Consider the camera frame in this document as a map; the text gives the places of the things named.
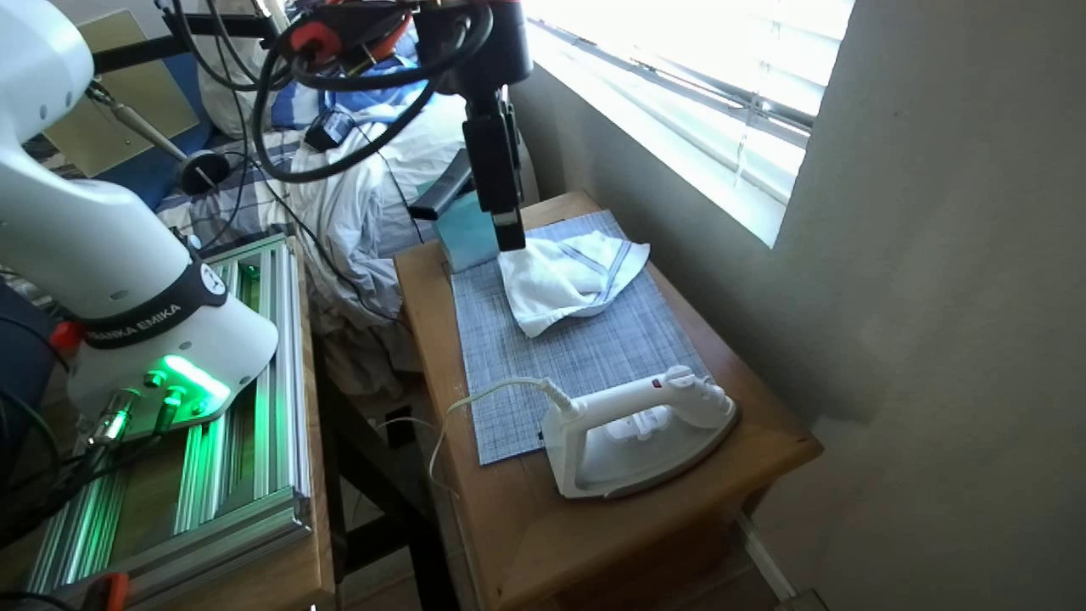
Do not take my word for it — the silver rod with black end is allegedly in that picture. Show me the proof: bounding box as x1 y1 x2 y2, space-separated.
78 74 238 198

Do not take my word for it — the white pillow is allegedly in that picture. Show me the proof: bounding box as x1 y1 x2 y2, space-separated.
189 0 299 142

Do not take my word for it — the dark navy bag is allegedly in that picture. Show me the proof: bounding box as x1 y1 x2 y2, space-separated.
0 282 62 503

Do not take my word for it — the black tripod bar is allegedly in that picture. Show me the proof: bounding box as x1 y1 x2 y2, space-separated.
87 8 286 81

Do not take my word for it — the red clamp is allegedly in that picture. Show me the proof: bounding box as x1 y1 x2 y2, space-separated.
45 316 87 360

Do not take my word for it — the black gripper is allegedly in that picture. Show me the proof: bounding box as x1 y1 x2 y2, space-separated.
459 86 529 254

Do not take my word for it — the black flat device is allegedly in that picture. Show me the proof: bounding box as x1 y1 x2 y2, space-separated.
403 151 475 223

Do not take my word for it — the teal box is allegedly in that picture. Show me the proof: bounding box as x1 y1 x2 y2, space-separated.
430 186 503 275

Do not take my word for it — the blue-grey checked placemat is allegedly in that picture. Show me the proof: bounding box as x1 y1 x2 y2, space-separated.
447 208 723 470

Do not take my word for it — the orange clamp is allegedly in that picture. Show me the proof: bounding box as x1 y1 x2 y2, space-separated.
91 568 137 611

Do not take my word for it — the white clothes iron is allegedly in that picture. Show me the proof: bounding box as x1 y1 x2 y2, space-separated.
539 362 739 505

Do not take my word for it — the olive cushion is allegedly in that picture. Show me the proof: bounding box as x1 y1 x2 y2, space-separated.
40 10 209 178

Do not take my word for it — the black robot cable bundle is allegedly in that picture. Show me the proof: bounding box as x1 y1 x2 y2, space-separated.
157 0 503 186

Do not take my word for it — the orange cable strap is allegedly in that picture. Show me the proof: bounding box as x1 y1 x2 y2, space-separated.
286 16 347 62

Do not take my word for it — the blue white striped cloth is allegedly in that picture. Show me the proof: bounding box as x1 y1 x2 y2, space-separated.
301 43 447 152

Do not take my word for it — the wooden side table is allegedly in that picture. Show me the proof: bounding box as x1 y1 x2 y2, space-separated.
389 191 826 611

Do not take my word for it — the dark wooden stool frame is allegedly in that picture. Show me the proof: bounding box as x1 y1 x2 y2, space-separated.
316 337 462 611

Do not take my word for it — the white iron power cord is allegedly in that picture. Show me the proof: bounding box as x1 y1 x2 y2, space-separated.
423 373 574 482

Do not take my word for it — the white tea towel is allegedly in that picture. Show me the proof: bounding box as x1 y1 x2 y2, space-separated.
496 230 654 344

